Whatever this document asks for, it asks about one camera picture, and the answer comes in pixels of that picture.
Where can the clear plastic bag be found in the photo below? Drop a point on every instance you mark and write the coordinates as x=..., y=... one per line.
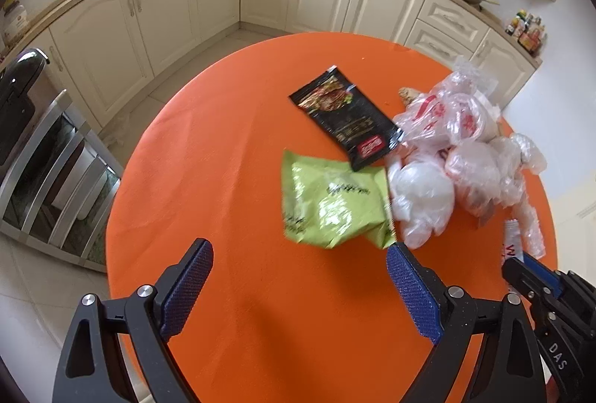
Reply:
x=526, y=151
x=485, y=175

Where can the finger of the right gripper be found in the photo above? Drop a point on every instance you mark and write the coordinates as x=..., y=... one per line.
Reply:
x=540, y=304
x=535, y=277

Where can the metal shelf rack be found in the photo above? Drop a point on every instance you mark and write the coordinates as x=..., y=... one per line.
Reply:
x=58, y=186

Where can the plastic bag red print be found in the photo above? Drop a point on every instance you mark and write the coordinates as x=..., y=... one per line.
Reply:
x=455, y=110

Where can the green snack bag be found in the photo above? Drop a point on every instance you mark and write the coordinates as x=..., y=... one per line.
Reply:
x=325, y=203

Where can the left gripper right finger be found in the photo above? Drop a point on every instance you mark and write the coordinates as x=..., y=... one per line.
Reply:
x=508, y=366

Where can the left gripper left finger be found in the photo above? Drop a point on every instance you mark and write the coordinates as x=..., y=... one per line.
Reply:
x=91, y=367

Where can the cream kitchen cabinets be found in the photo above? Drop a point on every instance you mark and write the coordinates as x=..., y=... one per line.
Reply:
x=106, y=52

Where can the jar on counter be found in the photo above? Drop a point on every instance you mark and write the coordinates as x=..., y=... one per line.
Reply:
x=15, y=21

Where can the black snack packet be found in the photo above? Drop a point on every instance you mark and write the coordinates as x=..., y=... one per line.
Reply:
x=348, y=116

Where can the condiment bottles group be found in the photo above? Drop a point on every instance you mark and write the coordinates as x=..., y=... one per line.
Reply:
x=528, y=31

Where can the long clear plastic sleeve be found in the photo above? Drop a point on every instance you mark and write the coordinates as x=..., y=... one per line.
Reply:
x=531, y=234

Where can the white plastic bag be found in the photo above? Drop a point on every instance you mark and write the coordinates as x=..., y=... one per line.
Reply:
x=422, y=197

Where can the orange round tablecloth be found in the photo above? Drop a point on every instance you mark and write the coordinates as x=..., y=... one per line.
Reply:
x=275, y=321

